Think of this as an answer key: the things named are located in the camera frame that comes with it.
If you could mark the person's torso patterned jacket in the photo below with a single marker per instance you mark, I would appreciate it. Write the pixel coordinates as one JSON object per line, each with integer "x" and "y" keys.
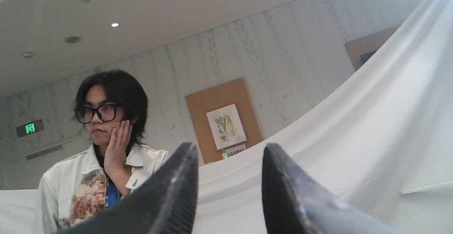
{"x": 78, "y": 187}

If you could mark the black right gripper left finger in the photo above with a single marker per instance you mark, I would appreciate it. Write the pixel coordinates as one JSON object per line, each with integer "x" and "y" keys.
{"x": 166, "y": 203}

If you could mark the person's left hand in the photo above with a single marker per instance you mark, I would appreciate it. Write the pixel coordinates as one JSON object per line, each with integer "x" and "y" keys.
{"x": 115, "y": 154}

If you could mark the brown wall panel right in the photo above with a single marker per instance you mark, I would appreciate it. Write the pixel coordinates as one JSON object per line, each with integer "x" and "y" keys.
{"x": 361, "y": 49}

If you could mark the framed botanical picture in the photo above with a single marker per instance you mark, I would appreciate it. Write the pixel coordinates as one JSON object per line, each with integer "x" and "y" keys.
{"x": 223, "y": 117}

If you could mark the white backdrop cloth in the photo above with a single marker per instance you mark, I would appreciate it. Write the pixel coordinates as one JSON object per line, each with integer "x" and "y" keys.
{"x": 387, "y": 125}

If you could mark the green exit sign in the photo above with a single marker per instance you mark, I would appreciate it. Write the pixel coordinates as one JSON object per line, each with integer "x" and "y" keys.
{"x": 29, "y": 128}

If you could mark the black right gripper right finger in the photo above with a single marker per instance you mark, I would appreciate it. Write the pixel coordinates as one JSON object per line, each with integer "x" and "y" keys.
{"x": 295, "y": 203}

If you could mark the person's head with glasses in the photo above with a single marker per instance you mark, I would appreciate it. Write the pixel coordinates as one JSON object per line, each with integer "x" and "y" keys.
{"x": 121, "y": 90}

